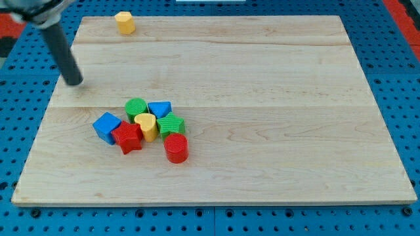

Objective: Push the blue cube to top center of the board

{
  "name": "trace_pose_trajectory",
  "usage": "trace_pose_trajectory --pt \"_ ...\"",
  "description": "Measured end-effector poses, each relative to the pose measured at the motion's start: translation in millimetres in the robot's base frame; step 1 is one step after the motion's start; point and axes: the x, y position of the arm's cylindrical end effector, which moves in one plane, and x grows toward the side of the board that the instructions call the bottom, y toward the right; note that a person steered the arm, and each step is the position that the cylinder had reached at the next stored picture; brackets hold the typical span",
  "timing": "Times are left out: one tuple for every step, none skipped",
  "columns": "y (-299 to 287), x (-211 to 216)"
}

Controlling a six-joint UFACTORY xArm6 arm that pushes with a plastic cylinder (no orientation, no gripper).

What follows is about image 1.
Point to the grey robot arm end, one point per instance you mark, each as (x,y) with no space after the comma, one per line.
(41,13)

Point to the wooden board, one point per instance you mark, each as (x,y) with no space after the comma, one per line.
(277,109)

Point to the blue cube block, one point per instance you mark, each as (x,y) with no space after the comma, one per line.
(104,126)

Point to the green star block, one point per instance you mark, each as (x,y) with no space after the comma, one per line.
(170,124)

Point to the red cylinder block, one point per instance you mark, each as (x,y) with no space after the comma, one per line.
(176,148)

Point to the blue triangle block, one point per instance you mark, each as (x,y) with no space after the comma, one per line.
(160,109)

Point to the yellow heart block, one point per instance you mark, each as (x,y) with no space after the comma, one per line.
(148,126)

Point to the green cylinder block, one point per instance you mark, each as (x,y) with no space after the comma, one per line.
(134,107)

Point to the red star block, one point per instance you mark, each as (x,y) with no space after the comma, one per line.
(128,136)

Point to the yellow hexagon block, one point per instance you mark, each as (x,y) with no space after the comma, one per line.
(125,22)

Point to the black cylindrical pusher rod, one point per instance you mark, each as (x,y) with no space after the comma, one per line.
(56,41)

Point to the red and black mat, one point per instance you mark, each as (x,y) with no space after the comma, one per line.
(406,17)

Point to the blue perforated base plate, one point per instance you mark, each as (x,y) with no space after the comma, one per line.
(29,75)

